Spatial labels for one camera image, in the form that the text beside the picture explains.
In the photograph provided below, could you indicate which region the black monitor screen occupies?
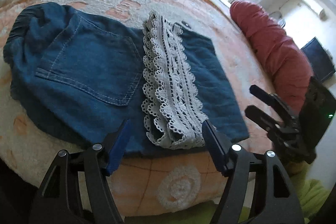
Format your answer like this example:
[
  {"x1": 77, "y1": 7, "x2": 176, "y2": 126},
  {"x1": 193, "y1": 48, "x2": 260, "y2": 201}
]
[{"x1": 301, "y1": 38, "x2": 335, "y2": 82}]

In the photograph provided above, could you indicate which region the lime green sleeve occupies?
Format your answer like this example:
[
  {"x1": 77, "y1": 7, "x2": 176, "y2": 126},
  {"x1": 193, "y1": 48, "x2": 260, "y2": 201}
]
[{"x1": 125, "y1": 162, "x2": 331, "y2": 224}]

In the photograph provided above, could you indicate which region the peach white quilted bedspread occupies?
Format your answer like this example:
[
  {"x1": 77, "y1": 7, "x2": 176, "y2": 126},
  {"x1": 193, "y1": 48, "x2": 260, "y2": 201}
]
[{"x1": 1, "y1": 0, "x2": 273, "y2": 216}]

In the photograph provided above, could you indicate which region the red rolled blanket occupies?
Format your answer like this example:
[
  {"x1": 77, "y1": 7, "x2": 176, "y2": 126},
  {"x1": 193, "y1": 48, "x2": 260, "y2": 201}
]
[{"x1": 230, "y1": 1, "x2": 313, "y2": 114}]

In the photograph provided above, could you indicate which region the blue denim pants lace trim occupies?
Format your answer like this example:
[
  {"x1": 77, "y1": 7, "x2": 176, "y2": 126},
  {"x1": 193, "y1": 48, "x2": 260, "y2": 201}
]
[{"x1": 2, "y1": 2, "x2": 250, "y2": 158}]

